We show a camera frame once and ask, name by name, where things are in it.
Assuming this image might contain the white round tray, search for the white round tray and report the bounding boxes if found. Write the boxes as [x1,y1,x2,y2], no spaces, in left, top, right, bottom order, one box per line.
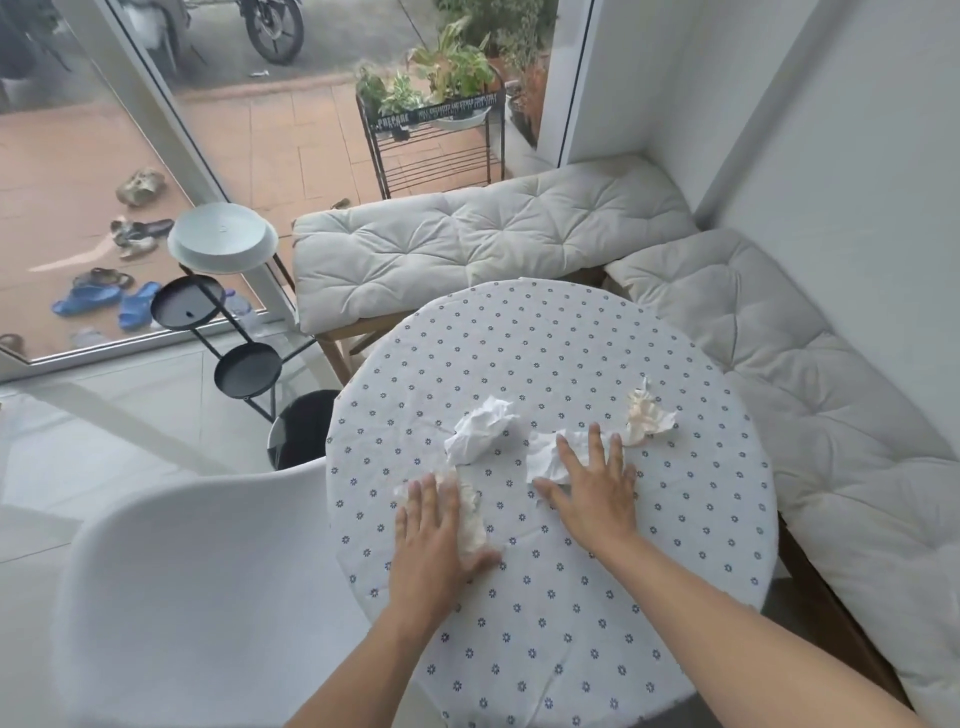
[166,202,279,276]

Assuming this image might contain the white plastic chair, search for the white plastic chair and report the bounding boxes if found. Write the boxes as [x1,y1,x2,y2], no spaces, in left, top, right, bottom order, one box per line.
[51,453,412,728]

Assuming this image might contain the grey scooter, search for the grey scooter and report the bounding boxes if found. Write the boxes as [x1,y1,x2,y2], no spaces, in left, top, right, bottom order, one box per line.
[111,0,190,78]

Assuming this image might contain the person's right forearm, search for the person's right forearm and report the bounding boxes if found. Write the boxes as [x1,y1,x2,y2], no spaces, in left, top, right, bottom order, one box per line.
[591,525,936,728]

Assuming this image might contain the grey and black sandals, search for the grey and black sandals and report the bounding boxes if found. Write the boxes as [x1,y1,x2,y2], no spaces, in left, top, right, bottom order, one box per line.
[109,216,176,261]

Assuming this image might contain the balled white tissue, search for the balled white tissue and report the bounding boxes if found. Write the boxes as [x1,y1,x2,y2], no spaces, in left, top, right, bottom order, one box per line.
[444,396,522,467]

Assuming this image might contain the person's right hand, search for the person's right hand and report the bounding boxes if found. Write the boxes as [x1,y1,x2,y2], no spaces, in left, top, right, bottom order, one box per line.
[533,423,640,558]

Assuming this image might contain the black tiered tray stand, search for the black tiered tray stand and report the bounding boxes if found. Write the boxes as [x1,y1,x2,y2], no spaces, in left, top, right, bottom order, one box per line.
[150,251,321,426]

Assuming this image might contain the wooden bench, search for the wooden bench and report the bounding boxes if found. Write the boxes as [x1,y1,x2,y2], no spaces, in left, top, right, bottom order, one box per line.
[315,266,610,388]
[774,511,913,711]

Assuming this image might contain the black metal plant rack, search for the black metal plant rack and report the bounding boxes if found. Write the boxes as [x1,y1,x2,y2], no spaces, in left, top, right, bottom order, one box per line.
[355,91,506,201]

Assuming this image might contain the beige clog shoes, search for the beige clog shoes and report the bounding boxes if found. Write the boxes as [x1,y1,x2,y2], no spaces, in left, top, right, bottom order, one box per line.
[115,168,168,208]

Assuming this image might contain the blue sandal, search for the blue sandal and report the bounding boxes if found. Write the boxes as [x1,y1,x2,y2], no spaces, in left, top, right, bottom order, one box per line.
[117,281,164,333]
[51,283,123,317]

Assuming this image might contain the black round waste bin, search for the black round waste bin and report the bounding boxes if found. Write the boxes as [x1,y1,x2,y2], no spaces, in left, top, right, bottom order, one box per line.
[267,390,343,473]

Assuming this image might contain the green garden shrubs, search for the green garden shrubs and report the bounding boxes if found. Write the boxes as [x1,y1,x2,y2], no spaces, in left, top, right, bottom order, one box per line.
[435,0,561,147]

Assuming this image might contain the cream tufted bench cushion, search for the cream tufted bench cushion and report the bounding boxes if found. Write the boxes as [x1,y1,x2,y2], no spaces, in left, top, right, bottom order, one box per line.
[603,227,960,728]
[291,161,699,336]

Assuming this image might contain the clear plastic bottle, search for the clear plastic bottle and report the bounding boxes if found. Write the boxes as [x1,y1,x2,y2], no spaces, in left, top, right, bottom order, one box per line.
[222,288,265,336]

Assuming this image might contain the large leafy potted plant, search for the large leafy potted plant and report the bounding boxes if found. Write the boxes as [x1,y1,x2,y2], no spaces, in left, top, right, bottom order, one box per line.
[407,18,498,135]

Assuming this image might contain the small green potted plant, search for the small green potted plant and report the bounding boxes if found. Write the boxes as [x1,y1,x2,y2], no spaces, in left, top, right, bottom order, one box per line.
[355,66,412,142]

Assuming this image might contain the white sliding door frame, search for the white sliding door frame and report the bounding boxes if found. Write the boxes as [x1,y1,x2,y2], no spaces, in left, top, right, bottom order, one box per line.
[0,0,325,387]

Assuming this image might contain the person's left hand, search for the person's left hand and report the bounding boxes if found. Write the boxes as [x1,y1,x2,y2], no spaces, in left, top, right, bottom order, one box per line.
[389,472,504,603]

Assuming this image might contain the person's left forearm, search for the person's left forearm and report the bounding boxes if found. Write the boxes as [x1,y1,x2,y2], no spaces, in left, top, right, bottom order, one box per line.
[283,591,451,728]

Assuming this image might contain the motorbike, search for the motorbike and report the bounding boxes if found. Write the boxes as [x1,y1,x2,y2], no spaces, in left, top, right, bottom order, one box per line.
[235,0,307,63]

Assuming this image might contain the white flower-dotted tablecloth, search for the white flower-dotted tablecloth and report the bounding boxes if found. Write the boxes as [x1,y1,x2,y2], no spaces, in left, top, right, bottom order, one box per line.
[324,279,776,728]

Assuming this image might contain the dark strapped sandals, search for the dark strapped sandals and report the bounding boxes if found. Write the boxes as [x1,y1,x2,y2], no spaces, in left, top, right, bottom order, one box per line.
[72,267,137,293]

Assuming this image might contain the brown stained crumpled tissue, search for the brown stained crumpled tissue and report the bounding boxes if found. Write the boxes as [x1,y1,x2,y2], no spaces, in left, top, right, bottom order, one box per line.
[623,377,679,450]

